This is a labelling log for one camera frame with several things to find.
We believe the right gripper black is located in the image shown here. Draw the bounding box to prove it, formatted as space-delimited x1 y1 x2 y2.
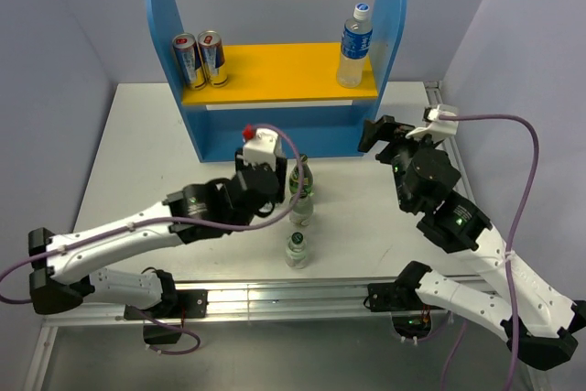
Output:
357 114 440 211

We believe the clear glass bottle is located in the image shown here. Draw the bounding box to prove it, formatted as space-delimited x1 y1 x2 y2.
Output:
285 232 309 269
288 190 314 226

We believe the green glass bottle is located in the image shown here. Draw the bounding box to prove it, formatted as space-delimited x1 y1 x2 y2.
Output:
288 154 314 197

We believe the clear glass bottle front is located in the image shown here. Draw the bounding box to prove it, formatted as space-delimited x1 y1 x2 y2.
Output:
285 232 309 269

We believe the blue label water bottle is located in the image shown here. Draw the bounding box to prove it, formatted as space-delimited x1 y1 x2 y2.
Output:
336 3 373 88

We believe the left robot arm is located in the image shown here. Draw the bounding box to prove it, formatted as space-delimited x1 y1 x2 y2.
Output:
28 157 287 318

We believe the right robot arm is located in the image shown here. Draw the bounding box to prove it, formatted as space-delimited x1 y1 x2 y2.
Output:
358 110 585 371

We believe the yellow shelf board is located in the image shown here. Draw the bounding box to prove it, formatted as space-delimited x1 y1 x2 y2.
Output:
179 42 378 106

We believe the right energy drink can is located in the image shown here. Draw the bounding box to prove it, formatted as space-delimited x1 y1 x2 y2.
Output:
198 30 228 87

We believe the energy drink can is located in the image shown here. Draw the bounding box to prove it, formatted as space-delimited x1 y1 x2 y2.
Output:
198 30 228 87
172 33 206 90

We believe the left energy drink can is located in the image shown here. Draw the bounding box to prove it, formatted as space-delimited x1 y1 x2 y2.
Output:
172 33 206 90

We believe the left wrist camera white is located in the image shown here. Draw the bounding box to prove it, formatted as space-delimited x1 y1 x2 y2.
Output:
242 125 285 168

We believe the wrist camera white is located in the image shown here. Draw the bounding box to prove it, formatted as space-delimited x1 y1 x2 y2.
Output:
242 125 285 168
406 104 459 143

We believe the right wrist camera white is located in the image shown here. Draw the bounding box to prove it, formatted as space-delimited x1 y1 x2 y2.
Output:
406 104 459 143

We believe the blue wooden shelf frame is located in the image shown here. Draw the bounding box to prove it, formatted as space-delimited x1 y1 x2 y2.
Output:
145 0 407 162

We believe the aluminium rail frame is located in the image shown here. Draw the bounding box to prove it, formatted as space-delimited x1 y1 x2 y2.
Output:
22 80 537 391

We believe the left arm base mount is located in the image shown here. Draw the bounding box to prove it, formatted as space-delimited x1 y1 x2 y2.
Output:
123 266 208 351

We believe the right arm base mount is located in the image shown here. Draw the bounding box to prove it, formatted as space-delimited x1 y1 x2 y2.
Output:
363 282 432 340

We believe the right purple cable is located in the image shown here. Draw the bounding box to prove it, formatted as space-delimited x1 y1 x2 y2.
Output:
439 114 539 391

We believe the purple cable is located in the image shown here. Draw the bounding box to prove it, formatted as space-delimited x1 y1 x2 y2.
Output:
439 114 539 391
0 124 309 305

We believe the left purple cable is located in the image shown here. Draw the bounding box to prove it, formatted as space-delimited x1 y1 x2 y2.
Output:
0 124 309 305

